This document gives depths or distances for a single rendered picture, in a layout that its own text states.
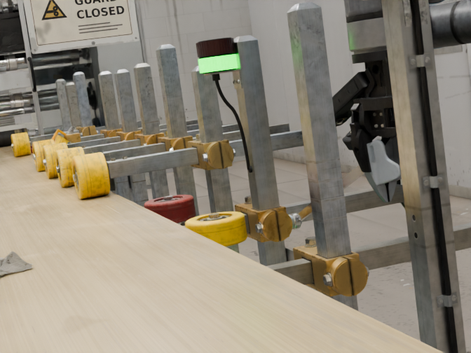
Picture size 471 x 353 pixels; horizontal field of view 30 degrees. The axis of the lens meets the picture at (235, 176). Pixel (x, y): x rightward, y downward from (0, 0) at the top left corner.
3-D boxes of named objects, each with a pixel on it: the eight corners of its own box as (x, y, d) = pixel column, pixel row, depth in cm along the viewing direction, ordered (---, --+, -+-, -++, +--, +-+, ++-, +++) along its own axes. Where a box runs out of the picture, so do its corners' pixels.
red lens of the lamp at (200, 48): (228, 53, 141) (226, 39, 141) (240, 51, 136) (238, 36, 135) (193, 58, 139) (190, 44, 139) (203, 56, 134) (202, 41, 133)
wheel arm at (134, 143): (249, 133, 226) (247, 119, 225) (254, 134, 222) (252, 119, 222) (55, 164, 211) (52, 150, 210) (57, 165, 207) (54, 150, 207)
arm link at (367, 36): (334, 24, 121) (374, 20, 126) (338, 58, 122) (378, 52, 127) (375, 17, 115) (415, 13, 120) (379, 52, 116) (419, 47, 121)
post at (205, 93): (242, 311, 171) (207, 64, 165) (248, 315, 167) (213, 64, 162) (225, 315, 170) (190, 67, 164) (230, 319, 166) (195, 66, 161)
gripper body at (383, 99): (397, 141, 116) (386, 50, 115) (350, 142, 123) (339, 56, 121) (433, 132, 121) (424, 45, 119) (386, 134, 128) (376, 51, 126)
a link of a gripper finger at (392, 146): (413, 203, 121) (405, 136, 120) (380, 202, 126) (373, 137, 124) (427, 198, 123) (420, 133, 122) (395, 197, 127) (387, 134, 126)
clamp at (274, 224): (265, 227, 152) (261, 199, 151) (294, 239, 139) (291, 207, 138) (234, 234, 150) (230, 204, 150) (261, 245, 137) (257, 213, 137)
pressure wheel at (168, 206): (195, 257, 147) (185, 190, 146) (209, 265, 140) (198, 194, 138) (148, 266, 145) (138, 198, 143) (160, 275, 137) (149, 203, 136)
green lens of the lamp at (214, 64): (230, 68, 142) (228, 55, 141) (242, 67, 136) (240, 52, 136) (195, 73, 140) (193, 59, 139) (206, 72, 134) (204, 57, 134)
